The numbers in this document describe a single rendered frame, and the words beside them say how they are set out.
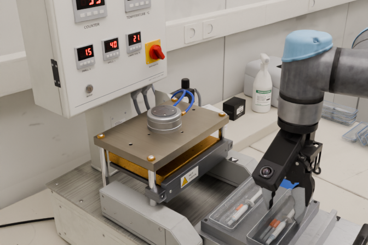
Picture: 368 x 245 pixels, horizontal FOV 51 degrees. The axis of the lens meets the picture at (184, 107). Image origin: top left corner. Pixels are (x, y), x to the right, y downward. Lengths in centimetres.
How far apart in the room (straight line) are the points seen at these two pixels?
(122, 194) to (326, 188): 73
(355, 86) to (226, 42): 117
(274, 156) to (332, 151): 89
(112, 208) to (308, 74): 50
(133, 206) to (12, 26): 63
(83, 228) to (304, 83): 64
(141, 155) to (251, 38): 123
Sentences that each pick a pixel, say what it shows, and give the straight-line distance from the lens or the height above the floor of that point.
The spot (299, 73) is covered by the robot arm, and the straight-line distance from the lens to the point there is 65.
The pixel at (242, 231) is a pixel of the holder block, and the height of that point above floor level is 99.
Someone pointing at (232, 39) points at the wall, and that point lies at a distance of 179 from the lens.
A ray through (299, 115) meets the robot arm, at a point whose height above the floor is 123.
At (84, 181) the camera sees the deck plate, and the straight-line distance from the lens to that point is 105.
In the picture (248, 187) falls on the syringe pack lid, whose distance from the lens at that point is 88.
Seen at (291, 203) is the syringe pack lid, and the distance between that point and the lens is 85.
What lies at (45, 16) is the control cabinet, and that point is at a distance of 82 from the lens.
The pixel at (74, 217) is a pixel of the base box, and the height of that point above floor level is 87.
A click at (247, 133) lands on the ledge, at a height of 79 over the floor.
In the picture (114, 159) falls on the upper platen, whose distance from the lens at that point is 91.
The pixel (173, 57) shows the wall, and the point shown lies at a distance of 154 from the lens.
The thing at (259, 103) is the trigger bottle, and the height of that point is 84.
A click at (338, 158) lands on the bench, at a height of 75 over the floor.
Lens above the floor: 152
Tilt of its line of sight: 25 degrees down
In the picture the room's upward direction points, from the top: 1 degrees counter-clockwise
